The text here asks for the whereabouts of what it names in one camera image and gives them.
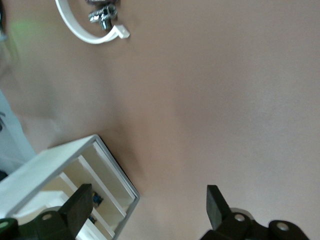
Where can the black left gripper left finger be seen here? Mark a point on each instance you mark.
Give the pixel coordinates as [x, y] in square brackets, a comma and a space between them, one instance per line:
[77, 210]

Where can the brown block with metal fitting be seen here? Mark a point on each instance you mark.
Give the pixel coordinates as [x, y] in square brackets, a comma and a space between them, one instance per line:
[103, 16]

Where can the white curved plastic clip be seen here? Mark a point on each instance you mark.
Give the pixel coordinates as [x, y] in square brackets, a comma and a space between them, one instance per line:
[72, 27]

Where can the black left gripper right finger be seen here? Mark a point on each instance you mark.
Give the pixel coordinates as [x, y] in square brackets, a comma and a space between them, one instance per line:
[217, 210]

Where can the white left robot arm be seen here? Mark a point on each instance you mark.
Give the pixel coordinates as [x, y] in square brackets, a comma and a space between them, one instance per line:
[10, 140]

